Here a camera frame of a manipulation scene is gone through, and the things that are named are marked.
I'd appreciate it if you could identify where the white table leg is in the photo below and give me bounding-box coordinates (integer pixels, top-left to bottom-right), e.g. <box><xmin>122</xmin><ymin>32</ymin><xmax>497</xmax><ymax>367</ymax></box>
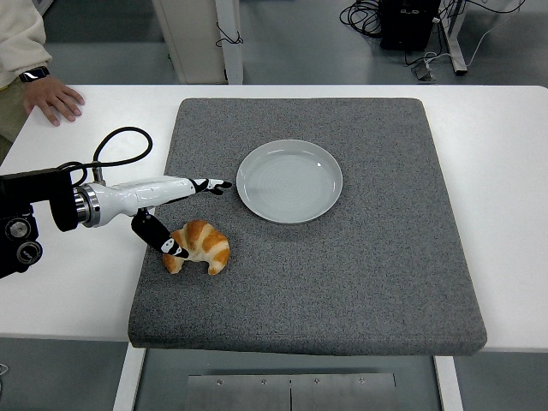
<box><xmin>434</xmin><ymin>354</ymin><xmax>465</xmax><ymax>411</ymax></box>
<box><xmin>111</xmin><ymin>344</ymin><xmax>146</xmax><ymax>411</ymax></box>

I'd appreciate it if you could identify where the golden brown croissant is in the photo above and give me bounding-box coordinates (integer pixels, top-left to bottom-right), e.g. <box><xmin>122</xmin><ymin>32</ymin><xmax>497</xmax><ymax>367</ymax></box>
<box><xmin>163</xmin><ymin>219</ymin><xmax>231</xmax><ymax>276</ymax></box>

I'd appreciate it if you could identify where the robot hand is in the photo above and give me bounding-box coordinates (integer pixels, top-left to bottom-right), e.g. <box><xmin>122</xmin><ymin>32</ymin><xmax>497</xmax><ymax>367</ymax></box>
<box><xmin>90</xmin><ymin>175</ymin><xmax>233</xmax><ymax>259</ymax></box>

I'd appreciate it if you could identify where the grey floor box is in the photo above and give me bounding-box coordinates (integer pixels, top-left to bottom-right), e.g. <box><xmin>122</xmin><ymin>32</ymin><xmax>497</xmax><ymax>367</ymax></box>
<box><xmin>411</xmin><ymin>59</ymin><xmax>438</xmax><ymax>81</ymax></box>

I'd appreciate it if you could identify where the black wrist watch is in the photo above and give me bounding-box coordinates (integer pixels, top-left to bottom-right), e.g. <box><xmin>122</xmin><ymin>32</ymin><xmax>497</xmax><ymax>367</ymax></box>
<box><xmin>18</xmin><ymin>66</ymin><xmax>51</xmax><ymax>84</ymax></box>

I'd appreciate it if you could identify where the pale grey round plate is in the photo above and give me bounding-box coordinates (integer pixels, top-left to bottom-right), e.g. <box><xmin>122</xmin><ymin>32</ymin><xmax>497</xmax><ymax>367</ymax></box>
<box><xmin>235</xmin><ymin>139</ymin><xmax>344</xmax><ymax>225</ymax></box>

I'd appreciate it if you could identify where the grey felt mat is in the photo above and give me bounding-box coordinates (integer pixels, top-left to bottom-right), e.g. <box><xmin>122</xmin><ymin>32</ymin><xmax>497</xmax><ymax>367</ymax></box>
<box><xmin>128</xmin><ymin>98</ymin><xmax>488</xmax><ymax>357</ymax></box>

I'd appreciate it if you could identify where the black cable bundle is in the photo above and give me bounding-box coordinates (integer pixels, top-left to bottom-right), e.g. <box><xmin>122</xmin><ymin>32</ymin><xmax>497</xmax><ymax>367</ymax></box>
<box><xmin>340</xmin><ymin>0</ymin><xmax>386</xmax><ymax>40</ymax></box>

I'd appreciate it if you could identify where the black computer case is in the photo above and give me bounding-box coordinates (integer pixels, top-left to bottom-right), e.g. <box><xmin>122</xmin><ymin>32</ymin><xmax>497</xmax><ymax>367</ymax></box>
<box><xmin>380</xmin><ymin>0</ymin><xmax>442</xmax><ymax>51</ymax></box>

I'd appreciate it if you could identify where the person's hand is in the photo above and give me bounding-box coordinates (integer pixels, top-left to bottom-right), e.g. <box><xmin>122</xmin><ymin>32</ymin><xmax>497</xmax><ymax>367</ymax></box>
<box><xmin>21</xmin><ymin>74</ymin><xmax>86</xmax><ymax>128</ymax></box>

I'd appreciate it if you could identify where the person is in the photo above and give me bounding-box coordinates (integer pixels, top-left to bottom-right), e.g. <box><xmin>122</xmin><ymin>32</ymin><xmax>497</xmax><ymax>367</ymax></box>
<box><xmin>0</xmin><ymin>0</ymin><xmax>53</xmax><ymax>142</ymax></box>

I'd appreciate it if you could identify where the white desk leg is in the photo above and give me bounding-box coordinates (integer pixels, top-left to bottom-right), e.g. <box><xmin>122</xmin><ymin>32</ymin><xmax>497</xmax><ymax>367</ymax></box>
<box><xmin>440</xmin><ymin>0</ymin><xmax>468</xmax><ymax>76</ymax></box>

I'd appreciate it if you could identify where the thin black hanging cable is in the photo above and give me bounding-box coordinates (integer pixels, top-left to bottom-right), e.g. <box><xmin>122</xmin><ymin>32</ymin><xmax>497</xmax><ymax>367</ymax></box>
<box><xmin>215</xmin><ymin>21</ymin><xmax>244</xmax><ymax>47</ymax></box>

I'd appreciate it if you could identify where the white floor cable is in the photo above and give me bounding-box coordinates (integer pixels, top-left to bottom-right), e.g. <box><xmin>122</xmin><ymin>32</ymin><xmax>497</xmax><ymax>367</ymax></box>
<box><xmin>421</xmin><ymin>0</ymin><xmax>527</xmax><ymax>69</ymax></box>

